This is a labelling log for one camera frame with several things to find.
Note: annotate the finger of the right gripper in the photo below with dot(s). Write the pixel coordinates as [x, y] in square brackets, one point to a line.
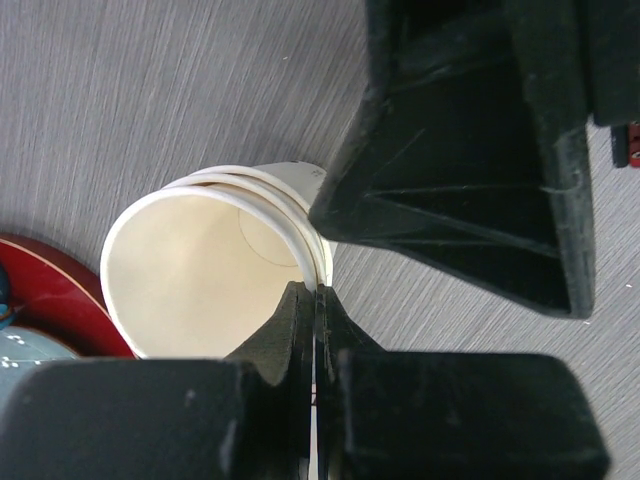
[468, 152]

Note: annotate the stack of white paper cups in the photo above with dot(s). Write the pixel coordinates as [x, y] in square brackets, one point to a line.
[198, 266]

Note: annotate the red round tray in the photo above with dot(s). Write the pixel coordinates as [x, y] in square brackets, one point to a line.
[60, 297]

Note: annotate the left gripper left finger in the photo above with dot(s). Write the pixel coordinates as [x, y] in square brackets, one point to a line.
[247, 416]

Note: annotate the blue-grey ceramic plate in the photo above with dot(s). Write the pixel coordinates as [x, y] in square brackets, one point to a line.
[24, 349]

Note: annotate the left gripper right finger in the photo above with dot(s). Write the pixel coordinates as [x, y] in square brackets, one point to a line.
[446, 415]

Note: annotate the dark blue ceramic mug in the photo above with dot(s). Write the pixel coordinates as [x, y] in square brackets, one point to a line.
[8, 311]

